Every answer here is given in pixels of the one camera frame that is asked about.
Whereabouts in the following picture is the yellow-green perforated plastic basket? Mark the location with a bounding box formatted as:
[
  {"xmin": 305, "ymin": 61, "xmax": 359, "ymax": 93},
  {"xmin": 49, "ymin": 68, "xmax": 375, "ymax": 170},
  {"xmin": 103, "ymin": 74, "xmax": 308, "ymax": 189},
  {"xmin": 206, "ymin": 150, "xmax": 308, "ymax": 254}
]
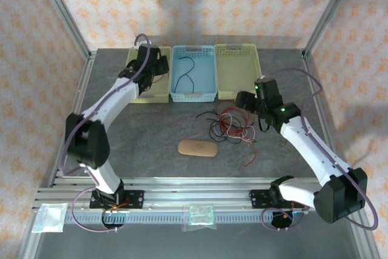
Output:
[
  {"xmin": 214, "ymin": 43, "xmax": 263, "ymax": 101},
  {"xmin": 121, "ymin": 45, "xmax": 173, "ymax": 104}
]

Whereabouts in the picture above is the blue perforated plastic basket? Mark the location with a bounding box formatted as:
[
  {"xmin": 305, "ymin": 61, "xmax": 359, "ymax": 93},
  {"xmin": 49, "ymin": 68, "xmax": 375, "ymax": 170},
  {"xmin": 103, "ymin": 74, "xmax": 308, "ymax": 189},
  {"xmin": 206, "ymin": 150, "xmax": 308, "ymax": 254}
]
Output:
[{"xmin": 169, "ymin": 45, "xmax": 219, "ymax": 103}]

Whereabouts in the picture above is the clear plastic bag green content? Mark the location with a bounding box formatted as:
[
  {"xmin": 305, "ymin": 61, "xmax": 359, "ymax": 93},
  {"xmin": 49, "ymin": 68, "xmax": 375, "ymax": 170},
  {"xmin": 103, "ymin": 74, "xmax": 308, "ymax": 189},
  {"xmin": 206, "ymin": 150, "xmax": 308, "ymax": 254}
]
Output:
[{"xmin": 181, "ymin": 204, "xmax": 218, "ymax": 231}]

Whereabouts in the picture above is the white plastic bag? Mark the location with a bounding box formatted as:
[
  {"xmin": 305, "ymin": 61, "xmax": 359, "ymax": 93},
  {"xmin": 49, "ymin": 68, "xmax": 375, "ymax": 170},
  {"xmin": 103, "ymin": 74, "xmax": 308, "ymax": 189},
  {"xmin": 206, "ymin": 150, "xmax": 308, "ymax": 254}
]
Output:
[{"xmin": 32, "ymin": 203, "xmax": 68, "ymax": 234}]

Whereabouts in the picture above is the right gripper black loop cable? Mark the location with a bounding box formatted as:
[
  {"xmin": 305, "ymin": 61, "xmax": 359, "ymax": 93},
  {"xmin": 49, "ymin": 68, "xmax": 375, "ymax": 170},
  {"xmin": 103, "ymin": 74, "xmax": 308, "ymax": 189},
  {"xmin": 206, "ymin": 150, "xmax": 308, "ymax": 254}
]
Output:
[{"xmin": 256, "ymin": 115, "xmax": 271, "ymax": 134}]

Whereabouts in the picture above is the pile of loose wires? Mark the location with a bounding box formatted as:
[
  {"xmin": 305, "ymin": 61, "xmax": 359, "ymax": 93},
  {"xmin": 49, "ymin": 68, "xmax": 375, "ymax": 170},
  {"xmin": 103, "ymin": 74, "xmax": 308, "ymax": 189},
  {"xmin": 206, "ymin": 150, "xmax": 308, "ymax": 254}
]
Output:
[{"xmin": 196, "ymin": 110, "xmax": 258, "ymax": 146}]

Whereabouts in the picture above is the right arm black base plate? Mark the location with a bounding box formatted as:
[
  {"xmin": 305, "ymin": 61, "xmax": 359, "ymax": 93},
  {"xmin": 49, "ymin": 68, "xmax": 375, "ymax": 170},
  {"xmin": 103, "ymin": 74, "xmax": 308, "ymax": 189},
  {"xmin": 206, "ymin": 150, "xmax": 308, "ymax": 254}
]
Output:
[{"xmin": 250, "ymin": 189, "xmax": 275, "ymax": 208}]

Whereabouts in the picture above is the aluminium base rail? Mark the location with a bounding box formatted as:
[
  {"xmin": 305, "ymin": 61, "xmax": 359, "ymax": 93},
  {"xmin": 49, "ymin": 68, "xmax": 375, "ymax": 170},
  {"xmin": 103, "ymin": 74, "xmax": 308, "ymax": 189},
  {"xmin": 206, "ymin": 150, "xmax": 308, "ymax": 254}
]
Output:
[{"xmin": 35, "ymin": 176, "xmax": 334, "ymax": 211}]

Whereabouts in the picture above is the aluminium frame post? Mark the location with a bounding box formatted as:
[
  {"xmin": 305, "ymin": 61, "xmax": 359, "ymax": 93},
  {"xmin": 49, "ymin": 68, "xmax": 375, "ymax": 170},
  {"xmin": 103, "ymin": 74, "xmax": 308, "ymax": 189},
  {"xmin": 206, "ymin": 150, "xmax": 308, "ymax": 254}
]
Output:
[
  {"xmin": 302, "ymin": 0, "xmax": 362, "ymax": 58},
  {"xmin": 32, "ymin": 0, "xmax": 93, "ymax": 59}
]

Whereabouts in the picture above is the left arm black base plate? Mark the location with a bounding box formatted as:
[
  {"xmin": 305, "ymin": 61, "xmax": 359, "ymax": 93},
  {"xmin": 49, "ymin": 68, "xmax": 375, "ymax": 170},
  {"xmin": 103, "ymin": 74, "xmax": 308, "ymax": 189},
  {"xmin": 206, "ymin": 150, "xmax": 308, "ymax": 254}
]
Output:
[{"xmin": 89, "ymin": 190, "xmax": 145, "ymax": 210}]

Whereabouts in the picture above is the grey slotted cable duct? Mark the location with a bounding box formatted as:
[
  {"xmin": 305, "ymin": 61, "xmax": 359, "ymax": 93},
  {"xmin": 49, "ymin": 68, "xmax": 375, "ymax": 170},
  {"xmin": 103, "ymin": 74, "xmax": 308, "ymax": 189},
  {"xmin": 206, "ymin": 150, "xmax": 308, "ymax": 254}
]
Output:
[{"xmin": 65, "ymin": 212, "xmax": 304, "ymax": 224}]

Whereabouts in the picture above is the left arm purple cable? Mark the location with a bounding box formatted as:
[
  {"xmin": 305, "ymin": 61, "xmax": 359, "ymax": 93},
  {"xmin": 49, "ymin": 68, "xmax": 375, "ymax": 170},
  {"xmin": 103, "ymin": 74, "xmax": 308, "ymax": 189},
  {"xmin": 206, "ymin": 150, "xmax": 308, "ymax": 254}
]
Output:
[{"xmin": 60, "ymin": 33, "xmax": 152, "ymax": 232}]

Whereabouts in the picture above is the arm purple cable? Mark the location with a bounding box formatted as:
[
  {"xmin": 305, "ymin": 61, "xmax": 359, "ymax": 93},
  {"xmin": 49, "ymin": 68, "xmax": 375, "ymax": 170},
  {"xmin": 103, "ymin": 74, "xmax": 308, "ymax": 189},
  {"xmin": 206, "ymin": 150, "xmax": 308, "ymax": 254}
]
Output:
[
  {"xmin": 262, "ymin": 69, "xmax": 379, "ymax": 231},
  {"xmin": 60, "ymin": 33, "xmax": 152, "ymax": 232}
]

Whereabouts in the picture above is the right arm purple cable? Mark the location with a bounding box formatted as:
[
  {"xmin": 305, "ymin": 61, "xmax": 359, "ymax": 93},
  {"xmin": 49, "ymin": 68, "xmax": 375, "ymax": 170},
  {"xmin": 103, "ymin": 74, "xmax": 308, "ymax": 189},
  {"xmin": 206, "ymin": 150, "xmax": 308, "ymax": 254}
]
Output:
[{"xmin": 262, "ymin": 69, "xmax": 379, "ymax": 231}]

